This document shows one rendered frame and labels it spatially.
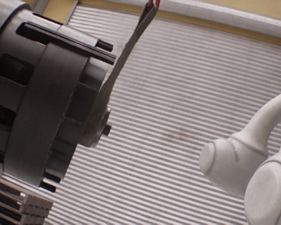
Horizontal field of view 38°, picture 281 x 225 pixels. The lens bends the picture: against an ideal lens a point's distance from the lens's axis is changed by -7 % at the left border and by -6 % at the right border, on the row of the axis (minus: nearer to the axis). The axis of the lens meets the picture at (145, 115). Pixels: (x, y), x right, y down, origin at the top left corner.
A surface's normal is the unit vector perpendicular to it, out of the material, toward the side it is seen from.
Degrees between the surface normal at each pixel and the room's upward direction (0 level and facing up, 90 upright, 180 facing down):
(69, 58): 69
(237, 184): 137
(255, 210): 92
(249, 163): 101
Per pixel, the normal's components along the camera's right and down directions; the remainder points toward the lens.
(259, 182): -0.89, -0.30
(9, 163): -0.19, 0.70
